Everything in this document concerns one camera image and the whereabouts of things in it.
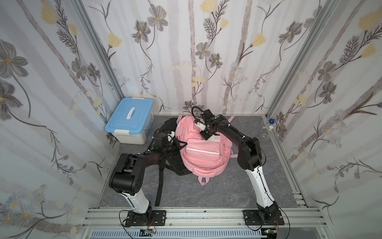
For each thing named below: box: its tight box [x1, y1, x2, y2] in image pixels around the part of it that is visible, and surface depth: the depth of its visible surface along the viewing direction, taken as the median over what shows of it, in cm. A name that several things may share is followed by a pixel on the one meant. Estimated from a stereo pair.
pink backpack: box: [175, 113, 238, 186], surface depth 91 cm
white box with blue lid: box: [104, 97, 155, 145], surface depth 98 cm
